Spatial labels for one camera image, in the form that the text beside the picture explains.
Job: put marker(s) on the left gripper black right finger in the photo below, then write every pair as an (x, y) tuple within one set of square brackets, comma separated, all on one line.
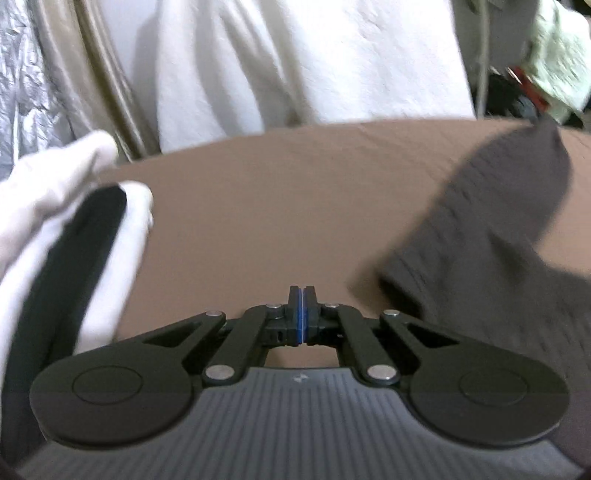
[(464, 389)]

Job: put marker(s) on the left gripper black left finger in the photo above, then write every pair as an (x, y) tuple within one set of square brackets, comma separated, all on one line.
[(134, 389)]

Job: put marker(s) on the dark grey knit sweater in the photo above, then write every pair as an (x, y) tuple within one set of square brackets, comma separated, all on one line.
[(471, 265)]

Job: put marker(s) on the black folded garment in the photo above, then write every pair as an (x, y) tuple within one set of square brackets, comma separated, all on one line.
[(50, 320)]

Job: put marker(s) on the brown bed sheet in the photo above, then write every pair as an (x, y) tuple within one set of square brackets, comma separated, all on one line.
[(236, 223)]

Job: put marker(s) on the crumpled silver foil curtain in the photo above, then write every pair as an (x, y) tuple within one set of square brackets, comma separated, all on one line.
[(32, 117)]

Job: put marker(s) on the white cloth draped chair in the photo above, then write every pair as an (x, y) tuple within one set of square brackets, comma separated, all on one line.
[(207, 70)]

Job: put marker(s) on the pale green hanging garment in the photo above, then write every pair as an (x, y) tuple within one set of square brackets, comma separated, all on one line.
[(558, 63)]

